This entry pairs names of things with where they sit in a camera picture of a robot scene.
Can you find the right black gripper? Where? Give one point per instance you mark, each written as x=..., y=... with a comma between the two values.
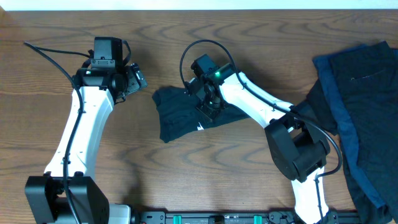
x=209, y=111

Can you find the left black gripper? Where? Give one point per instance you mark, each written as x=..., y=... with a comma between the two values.
x=137, y=79

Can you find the dark teal t-shirt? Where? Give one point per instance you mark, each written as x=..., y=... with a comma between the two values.
x=179, y=116

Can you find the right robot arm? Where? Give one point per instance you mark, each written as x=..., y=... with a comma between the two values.
x=297, y=148

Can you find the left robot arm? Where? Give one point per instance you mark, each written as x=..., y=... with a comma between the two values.
x=67, y=192

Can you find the black folded garment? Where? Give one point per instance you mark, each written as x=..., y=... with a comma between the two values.
x=367, y=82

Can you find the navy blue folded garment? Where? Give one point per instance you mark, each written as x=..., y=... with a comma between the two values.
x=345, y=126

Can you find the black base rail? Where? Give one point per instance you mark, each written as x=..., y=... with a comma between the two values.
x=160, y=217

